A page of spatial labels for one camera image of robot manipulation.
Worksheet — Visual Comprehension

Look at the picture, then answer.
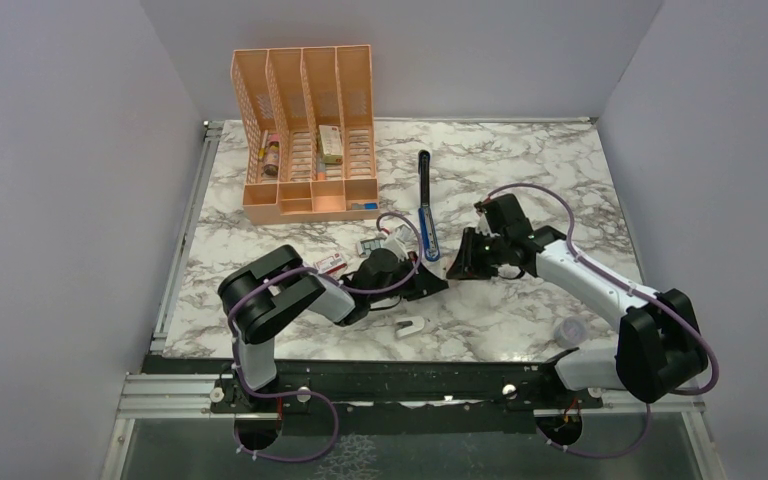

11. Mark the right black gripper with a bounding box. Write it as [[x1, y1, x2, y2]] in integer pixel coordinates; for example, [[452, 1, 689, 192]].
[[449, 226, 509, 280]]

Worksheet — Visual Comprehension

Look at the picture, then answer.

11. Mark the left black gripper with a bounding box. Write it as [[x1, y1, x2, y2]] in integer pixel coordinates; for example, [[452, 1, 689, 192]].
[[368, 250, 446, 303]]

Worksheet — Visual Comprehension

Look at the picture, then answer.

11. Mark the staple tray with staples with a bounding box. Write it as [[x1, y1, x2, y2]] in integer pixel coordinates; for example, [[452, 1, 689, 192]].
[[356, 237, 384, 258]]

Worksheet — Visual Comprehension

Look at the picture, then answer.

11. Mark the red staple box sleeve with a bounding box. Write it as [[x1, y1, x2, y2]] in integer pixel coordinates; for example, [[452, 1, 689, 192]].
[[313, 252, 347, 275]]

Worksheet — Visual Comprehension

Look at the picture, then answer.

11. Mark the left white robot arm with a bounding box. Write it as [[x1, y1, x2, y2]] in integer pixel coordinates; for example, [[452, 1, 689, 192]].
[[217, 238, 448, 411]]

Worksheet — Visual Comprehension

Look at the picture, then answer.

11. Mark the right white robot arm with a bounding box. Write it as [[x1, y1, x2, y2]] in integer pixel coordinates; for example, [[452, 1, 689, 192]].
[[446, 194, 710, 407]]

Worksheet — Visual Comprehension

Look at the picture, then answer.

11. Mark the clear plastic cup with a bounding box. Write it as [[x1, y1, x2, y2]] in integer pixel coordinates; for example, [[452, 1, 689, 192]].
[[553, 316, 589, 349]]

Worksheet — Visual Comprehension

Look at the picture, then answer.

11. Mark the yellow box in organizer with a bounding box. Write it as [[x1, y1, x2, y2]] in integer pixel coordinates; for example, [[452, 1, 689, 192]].
[[318, 125, 343, 165]]

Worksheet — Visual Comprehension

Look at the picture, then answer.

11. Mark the orange desk organizer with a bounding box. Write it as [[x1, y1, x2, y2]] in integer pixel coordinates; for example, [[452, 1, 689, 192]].
[[230, 45, 381, 225]]

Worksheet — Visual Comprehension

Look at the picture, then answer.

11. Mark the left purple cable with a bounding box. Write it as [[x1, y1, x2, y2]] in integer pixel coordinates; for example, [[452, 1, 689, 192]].
[[224, 211, 425, 464]]

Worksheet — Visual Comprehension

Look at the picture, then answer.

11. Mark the purple cable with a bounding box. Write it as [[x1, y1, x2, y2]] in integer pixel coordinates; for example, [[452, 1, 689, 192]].
[[224, 211, 425, 464], [476, 183, 722, 460]]

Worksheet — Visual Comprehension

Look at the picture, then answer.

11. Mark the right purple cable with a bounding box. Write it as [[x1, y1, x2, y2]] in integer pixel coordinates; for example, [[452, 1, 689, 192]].
[[476, 183, 722, 460]]

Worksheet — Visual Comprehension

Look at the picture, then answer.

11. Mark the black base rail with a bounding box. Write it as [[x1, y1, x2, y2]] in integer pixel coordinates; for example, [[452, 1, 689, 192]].
[[143, 355, 603, 441]]

